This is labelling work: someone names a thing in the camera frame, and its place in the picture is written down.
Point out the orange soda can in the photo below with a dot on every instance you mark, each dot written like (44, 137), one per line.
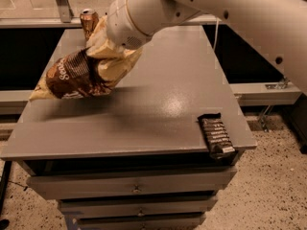
(89, 20)

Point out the grey drawer cabinet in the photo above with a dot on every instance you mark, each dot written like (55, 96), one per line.
(148, 122)

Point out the brown chip bag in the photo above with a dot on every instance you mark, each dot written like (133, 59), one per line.
(71, 77)

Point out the grey drawer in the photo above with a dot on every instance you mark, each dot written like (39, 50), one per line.
(132, 183)
(137, 207)
(151, 222)

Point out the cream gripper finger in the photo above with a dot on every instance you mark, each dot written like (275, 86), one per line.
(114, 62)

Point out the bottom grey drawer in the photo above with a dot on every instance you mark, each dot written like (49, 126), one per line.
(151, 222)

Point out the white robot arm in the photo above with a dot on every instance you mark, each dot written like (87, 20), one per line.
(275, 29)

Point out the middle grey drawer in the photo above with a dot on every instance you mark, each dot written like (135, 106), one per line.
(137, 207)

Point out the grey metal railing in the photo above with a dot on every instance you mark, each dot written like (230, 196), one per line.
(47, 13)

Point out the black snack bar wrapper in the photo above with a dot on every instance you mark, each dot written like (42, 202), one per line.
(216, 136)

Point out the top grey drawer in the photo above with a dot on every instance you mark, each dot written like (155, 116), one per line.
(132, 183)

